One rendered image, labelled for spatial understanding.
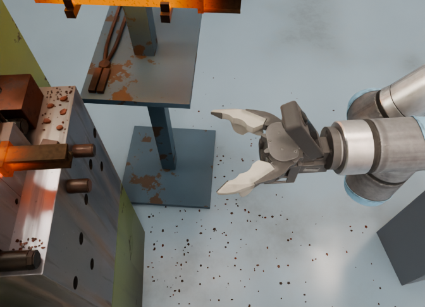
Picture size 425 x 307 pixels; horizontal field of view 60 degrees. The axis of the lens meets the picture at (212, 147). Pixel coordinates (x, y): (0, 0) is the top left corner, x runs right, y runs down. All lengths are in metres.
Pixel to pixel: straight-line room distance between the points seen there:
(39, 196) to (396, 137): 0.59
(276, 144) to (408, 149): 0.20
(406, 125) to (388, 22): 1.95
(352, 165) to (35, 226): 0.52
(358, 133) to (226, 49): 1.63
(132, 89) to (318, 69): 1.32
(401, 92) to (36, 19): 2.21
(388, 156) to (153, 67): 0.70
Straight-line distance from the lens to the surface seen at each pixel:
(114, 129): 1.87
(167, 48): 1.13
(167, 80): 1.05
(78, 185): 0.72
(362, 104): 0.82
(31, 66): 1.14
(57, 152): 0.61
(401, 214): 1.52
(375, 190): 0.73
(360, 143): 0.60
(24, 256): 0.63
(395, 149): 0.63
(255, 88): 1.98
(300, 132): 0.53
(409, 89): 0.76
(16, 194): 0.70
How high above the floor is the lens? 1.49
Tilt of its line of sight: 58 degrees down
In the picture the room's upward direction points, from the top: straight up
